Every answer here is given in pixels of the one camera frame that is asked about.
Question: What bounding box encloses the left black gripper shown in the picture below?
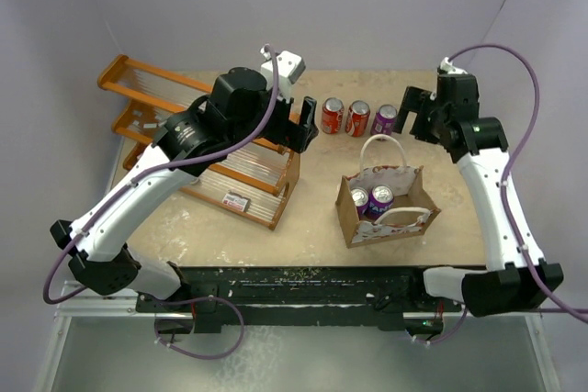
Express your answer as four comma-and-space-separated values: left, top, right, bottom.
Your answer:
228, 82, 318, 153

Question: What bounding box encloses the red cola can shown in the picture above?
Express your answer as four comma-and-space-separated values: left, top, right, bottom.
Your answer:
345, 100, 370, 138
321, 97, 345, 134

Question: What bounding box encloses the purple fanta can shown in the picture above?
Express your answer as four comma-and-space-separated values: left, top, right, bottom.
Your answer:
366, 185, 394, 220
350, 187, 369, 218
370, 104, 398, 136

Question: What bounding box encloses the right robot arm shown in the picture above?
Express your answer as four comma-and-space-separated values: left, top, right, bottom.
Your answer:
392, 59, 564, 318

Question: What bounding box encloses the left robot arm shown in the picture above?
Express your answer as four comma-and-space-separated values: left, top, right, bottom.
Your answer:
50, 45, 318, 311

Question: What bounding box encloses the canvas tote bag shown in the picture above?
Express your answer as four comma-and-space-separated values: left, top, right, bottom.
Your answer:
335, 134, 441, 249

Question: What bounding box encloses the orange wooden shelf rack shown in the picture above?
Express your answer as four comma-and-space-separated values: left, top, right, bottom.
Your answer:
96, 53, 303, 230

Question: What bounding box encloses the small red white box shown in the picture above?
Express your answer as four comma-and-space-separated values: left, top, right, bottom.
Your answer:
221, 192, 251, 213

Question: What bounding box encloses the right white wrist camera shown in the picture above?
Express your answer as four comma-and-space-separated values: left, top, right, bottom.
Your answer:
437, 57, 468, 75

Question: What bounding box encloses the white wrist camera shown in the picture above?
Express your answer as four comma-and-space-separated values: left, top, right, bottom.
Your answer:
437, 57, 468, 75
260, 46, 306, 101

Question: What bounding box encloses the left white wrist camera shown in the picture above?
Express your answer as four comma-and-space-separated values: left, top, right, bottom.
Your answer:
260, 46, 306, 101

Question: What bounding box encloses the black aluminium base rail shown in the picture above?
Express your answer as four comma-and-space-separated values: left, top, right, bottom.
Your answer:
54, 265, 543, 336

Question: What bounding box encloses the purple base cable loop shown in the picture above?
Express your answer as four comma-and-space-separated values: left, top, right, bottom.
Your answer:
153, 295, 247, 360

